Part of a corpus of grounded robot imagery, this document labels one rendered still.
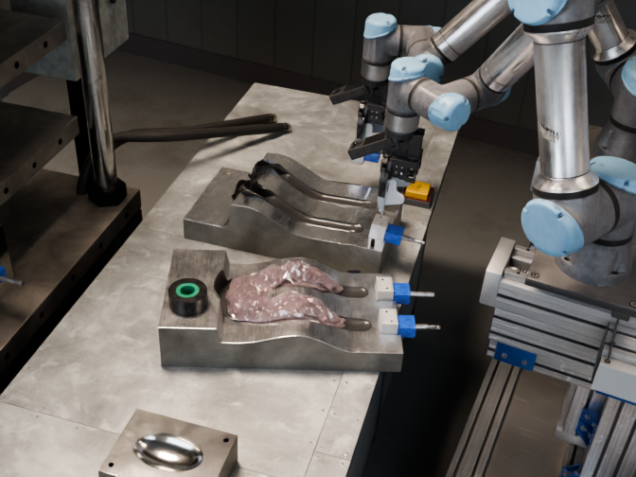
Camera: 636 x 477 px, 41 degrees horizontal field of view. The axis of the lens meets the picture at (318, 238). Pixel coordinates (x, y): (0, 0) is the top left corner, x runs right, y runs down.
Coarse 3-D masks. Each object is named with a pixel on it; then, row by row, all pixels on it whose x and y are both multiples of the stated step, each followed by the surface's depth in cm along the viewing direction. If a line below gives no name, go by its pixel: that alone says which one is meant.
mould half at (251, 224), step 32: (288, 160) 218; (224, 192) 217; (288, 192) 209; (352, 192) 215; (192, 224) 207; (224, 224) 206; (256, 224) 201; (288, 224) 201; (288, 256) 204; (320, 256) 201; (352, 256) 199; (384, 256) 203
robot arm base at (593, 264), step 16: (608, 240) 161; (624, 240) 161; (560, 256) 168; (576, 256) 165; (592, 256) 163; (608, 256) 162; (624, 256) 164; (576, 272) 165; (592, 272) 164; (608, 272) 163; (624, 272) 165
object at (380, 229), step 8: (376, 216) 200; (384, 216) 201; (376, 224) 197; (384, 224) 198; (392, 224) 201; (376, 232) 198; (384, 232) 198; (392, 232) 198; (400, 232) 199; (392, 240) 199; (400, 240) 198; (408, 240) 199; (416, 240) 199
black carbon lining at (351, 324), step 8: (216, 280) 181; (224, 280) 185; (216, 288) 182; (224, 288) 185; (344, 288) 190; (352, 288) 190; (360, 288) 190; (224, 296) 183; (344, 296) 187; (352, 296) 188; (360, 296) 188; (224, 304) 181; (224, 312) 179; (352, 320) 181; (360, 320) 181; (344, 328) 179; (352, 328) 179; (360, 328) 180; (368, 328) 179
